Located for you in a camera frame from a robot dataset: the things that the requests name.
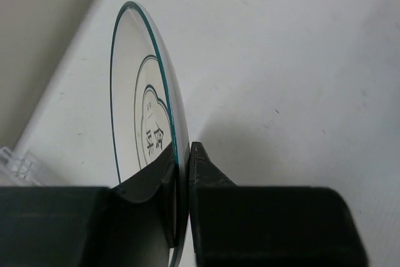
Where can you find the white plate teal rim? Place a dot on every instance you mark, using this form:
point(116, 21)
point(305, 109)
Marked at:
point(150, 144)

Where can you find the white wire dish rack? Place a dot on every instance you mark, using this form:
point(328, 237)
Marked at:
point(16, 171)

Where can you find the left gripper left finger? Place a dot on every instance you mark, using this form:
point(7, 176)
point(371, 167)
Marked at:
point(93, 217)

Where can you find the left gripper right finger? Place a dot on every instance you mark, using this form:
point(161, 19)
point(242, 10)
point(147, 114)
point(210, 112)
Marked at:
point(267, 225)

